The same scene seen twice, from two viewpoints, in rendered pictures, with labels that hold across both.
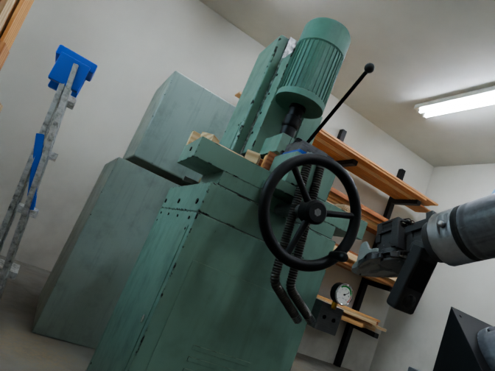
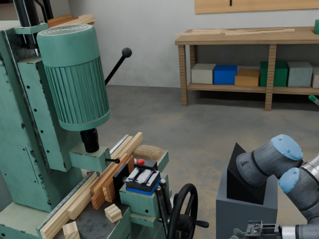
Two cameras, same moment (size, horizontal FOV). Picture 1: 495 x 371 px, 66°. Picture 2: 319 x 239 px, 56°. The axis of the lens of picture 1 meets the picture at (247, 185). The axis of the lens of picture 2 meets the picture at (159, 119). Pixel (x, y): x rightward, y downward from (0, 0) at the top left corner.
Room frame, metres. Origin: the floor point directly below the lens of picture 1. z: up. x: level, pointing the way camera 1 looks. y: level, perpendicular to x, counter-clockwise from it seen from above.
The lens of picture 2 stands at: (0.38, 0.43, 1.65)
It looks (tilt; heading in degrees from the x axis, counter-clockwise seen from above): 27 degrees down; 315
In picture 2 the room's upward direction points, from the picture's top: 6 degrees counter-clockwise
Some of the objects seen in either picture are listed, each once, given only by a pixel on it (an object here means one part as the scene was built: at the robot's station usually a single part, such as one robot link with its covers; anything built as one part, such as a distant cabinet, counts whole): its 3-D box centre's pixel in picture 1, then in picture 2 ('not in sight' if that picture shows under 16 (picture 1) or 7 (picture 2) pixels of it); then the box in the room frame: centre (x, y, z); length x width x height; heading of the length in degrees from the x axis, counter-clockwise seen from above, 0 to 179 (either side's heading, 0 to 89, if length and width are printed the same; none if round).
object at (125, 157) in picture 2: not in sight; (113, 175); (1.22, -0.11, 0.93); 0.24 x 0.01 x 0.06; 110
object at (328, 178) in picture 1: (299, 177); (145, 191); (1.06, -0.13, 0.91); 0.15 x 0.14 x 0.09; 110
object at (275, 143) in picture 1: (278, 151); (90, 158); (1.26, -0.05, 1.03); 0.14 x 0.07 x 0.09; 20
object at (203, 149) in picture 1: (280, 192); (126, 196); (1.14, -0.10, 0.87); 0.61 x 0.30 x 0.06; 110
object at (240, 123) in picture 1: (259, 129); (25, 120); (1.51, 0.04, 1.16); 0.22 x 0.22 x 0.72; 20
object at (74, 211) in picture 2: not in sight; (112, 168); (1.27, -0.14, 0.92); 0.55 x 0.02 x 0.04; 110
